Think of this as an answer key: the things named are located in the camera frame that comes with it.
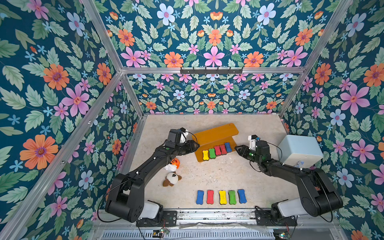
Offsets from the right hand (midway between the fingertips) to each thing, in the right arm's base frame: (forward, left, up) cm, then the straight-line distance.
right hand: (236, 147), depth 90 cm
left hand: (-3, +23, +6) cm, 24 cm away
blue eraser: (-27, +21, -9) cm, 36 cm away
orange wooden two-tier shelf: (+5, +13, +3) cm, 14 cm away
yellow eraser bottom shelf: (-4, +19, -6) cm, 20 cm away
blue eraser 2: (-27, -2, -9) cm, 29 cm away
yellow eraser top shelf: (-28, +9, -8) cm, 31 cm away
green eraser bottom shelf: (-2, +15, -6) cm, 16 cm away
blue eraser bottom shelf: (+4, +4, -7) cm, 9 cm away
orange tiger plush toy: (-10, +37, -4) cm, 39 cm away
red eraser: (+1, +11, -6) cm, 13 cm away
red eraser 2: (+2, +8, -6) cm, 10 cm away
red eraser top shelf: (-27, +16, -9) cm, 32 cm away
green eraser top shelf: (-27, +4, -8) cm, 28 cm away
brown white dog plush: (-18, +38, -8) cm, 43 cm away
